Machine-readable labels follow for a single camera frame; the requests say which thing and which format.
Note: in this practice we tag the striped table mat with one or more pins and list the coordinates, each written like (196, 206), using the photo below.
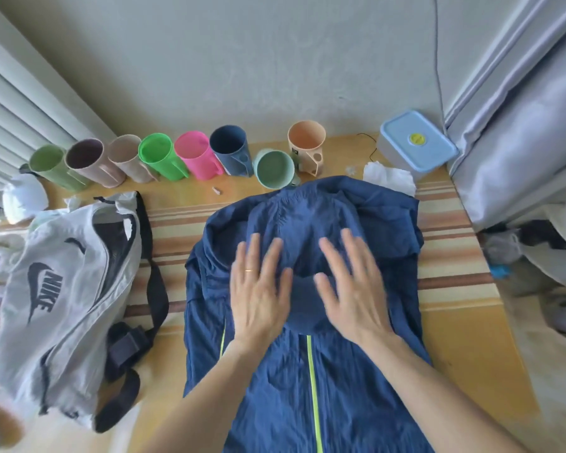
(453, 259)

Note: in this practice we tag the person's left thumb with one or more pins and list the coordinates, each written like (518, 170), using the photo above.
(286, 290)

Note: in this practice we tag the peach plastic cup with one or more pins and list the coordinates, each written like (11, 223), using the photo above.
(306, 141)

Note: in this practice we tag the person's right forearm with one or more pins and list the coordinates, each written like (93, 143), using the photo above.
(434, 396)

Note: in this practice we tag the mauve plastic cup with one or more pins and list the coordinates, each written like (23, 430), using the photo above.
(94, 165)

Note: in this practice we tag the person's right hand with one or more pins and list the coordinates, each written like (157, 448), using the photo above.
(358, 301)

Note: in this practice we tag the clear container with blue lid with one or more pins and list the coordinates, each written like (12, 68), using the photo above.
(417, 141)

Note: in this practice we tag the pile of plastic bags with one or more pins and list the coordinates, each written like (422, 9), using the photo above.
(542, 264)

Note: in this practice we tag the navy blue plastic cup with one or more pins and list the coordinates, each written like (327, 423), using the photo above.
(231, 150)

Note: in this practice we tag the person's left forearm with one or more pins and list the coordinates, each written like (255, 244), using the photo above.
(203, 400)

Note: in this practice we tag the white window blinds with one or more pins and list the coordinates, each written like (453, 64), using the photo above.
(23, 117)

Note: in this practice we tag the person's left hand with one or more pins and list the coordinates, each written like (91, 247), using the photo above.
(259, 306)

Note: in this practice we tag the mint plastic cup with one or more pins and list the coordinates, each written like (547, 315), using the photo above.
(273, 169)

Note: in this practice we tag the person's right thumb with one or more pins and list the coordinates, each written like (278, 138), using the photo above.
(322, 292)

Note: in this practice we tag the pink plastic cup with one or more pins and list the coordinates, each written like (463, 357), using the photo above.
(198, 155)

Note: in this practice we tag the navy blue zip jacket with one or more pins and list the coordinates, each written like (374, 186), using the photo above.
(306, 386)

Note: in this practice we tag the grey curtain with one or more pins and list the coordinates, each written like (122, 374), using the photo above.
(519, 136)

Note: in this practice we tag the beige plastic cup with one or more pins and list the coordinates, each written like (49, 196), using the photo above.
(129, 160)

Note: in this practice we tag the bright green plastic cup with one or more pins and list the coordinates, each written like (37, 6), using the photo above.
(162, 158)

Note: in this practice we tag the crumpled clear plastic wrapper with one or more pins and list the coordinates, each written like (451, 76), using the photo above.
(351, 170)

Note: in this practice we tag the white crumpled tissue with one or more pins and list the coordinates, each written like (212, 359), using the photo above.
(389, 179)

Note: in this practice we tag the light green plastic cup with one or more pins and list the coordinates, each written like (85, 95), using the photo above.
(59, 169)

